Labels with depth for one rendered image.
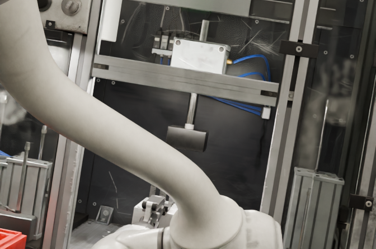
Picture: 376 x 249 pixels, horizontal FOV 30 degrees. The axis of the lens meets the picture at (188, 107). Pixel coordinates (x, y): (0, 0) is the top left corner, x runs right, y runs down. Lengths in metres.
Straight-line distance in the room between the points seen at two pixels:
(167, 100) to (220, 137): 0.17
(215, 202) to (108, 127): 0.18
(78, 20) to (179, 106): 0.49
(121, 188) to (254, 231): 0.91
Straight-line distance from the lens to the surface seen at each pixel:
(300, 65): 1.34
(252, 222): 0.98
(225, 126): 1.78
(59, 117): 0.83
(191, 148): 1.54
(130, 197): 1.84
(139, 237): 1.01
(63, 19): 1.40
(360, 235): 1.39
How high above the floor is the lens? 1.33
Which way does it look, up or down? 3 degrees down
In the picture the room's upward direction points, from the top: 9 degrees clockwise
